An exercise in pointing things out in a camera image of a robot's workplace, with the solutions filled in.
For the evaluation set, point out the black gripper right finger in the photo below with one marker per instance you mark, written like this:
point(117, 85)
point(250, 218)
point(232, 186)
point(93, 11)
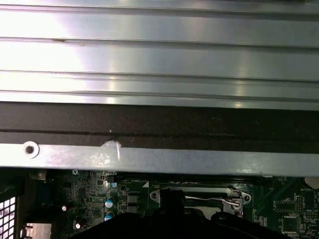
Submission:
point(211, 229)

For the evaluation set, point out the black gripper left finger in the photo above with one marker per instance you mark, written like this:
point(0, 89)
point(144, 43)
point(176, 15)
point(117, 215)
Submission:
point(139, 226)

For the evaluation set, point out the thin metal locking lever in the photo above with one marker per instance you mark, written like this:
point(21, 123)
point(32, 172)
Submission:
point(204, 199)

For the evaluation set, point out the CPU socket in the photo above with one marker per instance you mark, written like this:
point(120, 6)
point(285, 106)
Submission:
point(230, 191)

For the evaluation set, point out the green motherboard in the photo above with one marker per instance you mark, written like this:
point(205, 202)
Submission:
point(264, 196)

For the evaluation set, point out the silver coin battery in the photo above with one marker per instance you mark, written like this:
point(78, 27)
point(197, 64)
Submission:
point(312, 181)

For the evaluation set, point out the black PC case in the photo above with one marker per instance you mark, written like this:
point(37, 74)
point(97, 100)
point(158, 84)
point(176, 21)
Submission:
point(174, 119)

